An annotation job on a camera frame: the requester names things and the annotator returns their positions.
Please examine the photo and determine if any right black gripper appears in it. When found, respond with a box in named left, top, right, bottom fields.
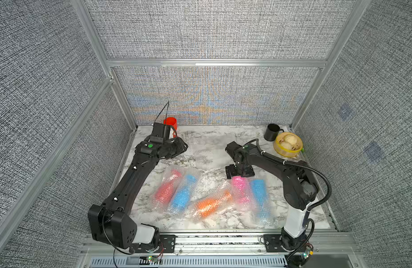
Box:
left=223, top=162, right=252, bottom=179

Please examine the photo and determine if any wrapped red wine glass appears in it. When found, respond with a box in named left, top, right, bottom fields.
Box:
left=152, top=168, right=184, bottom=211

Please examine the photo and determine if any wrapped blue wine glass right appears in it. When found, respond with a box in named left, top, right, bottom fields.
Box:
left=249, top=178, right=274, bottom=226

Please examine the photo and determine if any wrapped orange wine glass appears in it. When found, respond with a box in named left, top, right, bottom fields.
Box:
left=190, top=187, right=233, bottom=222

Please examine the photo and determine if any black mug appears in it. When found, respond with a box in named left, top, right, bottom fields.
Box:
left=264, top=124, right=285, bottom=142

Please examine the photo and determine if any yellow bowl with buns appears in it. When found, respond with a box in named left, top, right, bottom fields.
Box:
left=274, top=132, right=304, bottom=158

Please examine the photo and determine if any black corrugated cable hose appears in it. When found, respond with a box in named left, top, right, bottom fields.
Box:
left=245, top=138, right=333, bottom=265

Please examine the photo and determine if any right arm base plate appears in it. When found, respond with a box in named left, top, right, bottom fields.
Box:
left=262, top=234, right=307, bottom=252

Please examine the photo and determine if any pink plastic wine glass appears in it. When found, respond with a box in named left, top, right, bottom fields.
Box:
left=230, top=176, right=253, bottom=207

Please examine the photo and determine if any aluminium front rail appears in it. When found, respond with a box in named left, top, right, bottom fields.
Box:
left=79, top=232, right=361, bottom=258

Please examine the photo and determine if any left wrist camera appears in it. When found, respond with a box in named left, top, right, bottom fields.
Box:
left=150, top=122, right=170, bottom=143

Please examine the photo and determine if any wrapped blue wine glass left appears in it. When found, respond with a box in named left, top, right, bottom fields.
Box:
left=167, top=169, right=201, bottom=215

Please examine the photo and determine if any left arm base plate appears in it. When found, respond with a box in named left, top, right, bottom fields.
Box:
left=130, top=234, right=176, bottom=254

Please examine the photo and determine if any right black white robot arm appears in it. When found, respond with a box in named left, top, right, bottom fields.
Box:
left=225, top=142, right=319, bottom=252

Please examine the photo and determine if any wrapped blue wine glass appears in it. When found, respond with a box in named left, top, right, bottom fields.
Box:
left=249, top=178, right=274, bottom=226
left=167, top=169, right=201, bottom=215

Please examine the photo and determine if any red plastic wine glass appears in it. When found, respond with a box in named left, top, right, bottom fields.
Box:
left=163, top=117, right=178, bottom=138

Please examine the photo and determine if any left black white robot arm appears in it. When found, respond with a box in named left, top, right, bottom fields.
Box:
left=88, top=137, right=188, bottom=250

